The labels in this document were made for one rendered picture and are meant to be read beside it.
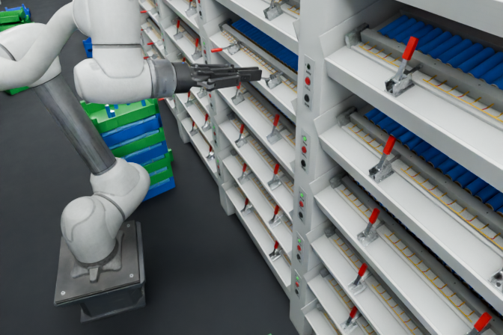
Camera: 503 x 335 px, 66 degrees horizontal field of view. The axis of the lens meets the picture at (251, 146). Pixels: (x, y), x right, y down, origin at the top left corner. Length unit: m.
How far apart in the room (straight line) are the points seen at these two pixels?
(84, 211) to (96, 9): 0.77
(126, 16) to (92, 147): 0.71
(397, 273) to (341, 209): 0.20
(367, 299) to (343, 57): 0.60
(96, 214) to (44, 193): 1.01
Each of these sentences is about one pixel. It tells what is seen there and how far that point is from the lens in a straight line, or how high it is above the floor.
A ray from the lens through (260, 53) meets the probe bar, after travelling 1.20.
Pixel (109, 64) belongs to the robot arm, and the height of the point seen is 1.10.
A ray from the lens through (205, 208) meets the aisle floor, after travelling 2.04.
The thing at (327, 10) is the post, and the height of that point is 1.21.
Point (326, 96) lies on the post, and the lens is 0.86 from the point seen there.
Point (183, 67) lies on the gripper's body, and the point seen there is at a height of 1.05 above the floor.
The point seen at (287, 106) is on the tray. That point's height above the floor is 0.93.
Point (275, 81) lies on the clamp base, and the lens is 1.08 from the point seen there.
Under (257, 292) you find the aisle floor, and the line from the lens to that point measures 1.72.
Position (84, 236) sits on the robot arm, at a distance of 1.47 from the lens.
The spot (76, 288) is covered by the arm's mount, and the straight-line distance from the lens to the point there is 1.62.
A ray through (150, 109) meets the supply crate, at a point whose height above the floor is 0.51.
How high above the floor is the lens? 1.44
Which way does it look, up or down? 37 degrees down
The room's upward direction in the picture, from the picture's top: 3 degrees counter-clockwise
